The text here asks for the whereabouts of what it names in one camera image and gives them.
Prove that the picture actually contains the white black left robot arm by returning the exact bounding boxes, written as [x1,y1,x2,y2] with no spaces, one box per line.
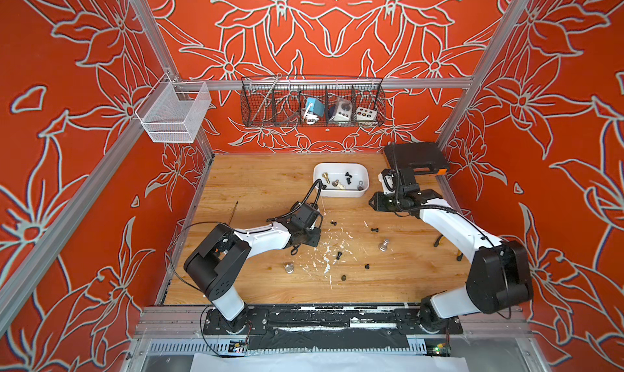
[184,179,326,333]

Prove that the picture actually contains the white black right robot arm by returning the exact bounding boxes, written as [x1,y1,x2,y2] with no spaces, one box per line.
[369,143,534,334]

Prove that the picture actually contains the white plastic storage box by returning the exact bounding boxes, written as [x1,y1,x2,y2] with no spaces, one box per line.
[313,162,370,198]

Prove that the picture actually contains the teal box in basket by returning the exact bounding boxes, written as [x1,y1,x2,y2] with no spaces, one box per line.
[302,97,325,125]

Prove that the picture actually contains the black orange tool case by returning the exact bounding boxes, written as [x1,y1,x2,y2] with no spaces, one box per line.
[383,142,449,175]

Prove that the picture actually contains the white dotted cube in basket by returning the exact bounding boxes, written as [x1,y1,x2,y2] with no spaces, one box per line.
[356,106,377,123]

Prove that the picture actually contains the yellow handled pliers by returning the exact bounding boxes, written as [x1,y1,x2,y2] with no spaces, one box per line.
[433,234,464,261]

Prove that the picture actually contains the orange handled screwdriver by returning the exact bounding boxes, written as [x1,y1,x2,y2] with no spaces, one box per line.
[227,201,239,225]

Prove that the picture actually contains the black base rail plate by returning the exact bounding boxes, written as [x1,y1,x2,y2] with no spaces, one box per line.
[201,304,464,336]

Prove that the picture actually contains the black wire wall basket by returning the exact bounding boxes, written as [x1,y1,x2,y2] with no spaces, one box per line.
[240,74,387,128]

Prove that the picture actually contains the clear plastic wall bin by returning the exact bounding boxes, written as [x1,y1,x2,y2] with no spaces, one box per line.
[135,82,212,144]

